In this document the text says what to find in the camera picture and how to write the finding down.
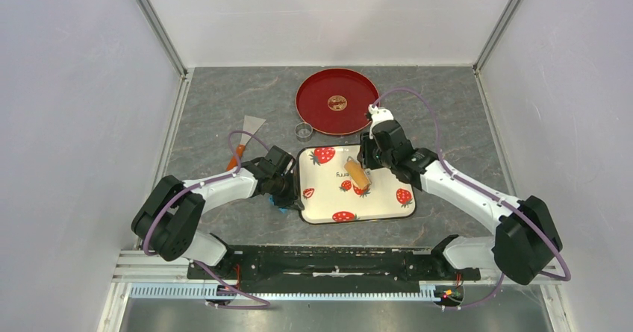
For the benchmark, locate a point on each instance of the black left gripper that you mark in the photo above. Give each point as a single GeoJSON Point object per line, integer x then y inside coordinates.
{"type": "Point", "coordinates": [292, 200]}

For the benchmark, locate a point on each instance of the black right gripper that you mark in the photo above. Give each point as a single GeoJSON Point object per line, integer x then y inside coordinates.
{"type": "Point", "coordinates": [366, 146]}

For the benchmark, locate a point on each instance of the wooden rolling pin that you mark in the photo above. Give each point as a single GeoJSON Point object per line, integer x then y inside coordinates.
{"type": "Point", "coordinates": [357, 173]}

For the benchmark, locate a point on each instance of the white strawberry print tray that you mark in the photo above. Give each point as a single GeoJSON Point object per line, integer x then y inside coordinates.
{"type": "Point", "coordinates": [329, 194]}

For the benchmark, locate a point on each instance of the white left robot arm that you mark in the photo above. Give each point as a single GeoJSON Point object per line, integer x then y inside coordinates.
{"type": "Point", "coordinates": [167, 223]}

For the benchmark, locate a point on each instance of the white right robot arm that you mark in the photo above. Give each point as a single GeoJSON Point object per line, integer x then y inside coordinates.
{"type": "Point", "coordinates": [523, 241]}

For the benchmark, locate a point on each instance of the blue toy brick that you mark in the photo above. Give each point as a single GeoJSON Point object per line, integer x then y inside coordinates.
{"type": "Point", "coordinates": [280, 209]}

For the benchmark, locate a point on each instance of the round red lacquer tray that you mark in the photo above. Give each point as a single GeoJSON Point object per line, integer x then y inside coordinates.
{"type": "Point", "coordinates": [335, 101]}

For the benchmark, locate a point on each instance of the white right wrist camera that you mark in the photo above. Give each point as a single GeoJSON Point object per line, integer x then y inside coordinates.
{"type": "Point", "coordinates": [378, 115]}

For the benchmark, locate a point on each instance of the wooden handled metal scraper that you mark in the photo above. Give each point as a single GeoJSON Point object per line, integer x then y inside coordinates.
{"type": "Point", "coordinates": [251, 125]}

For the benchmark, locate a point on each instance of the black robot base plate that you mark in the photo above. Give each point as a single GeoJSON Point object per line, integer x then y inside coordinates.
{"type": "Point", "coordinates": [313, 269]}

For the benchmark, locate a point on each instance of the slotted grey cable duct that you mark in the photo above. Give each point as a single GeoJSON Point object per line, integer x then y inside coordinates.
{"type": "Point", "coordinates": [215, 292]}

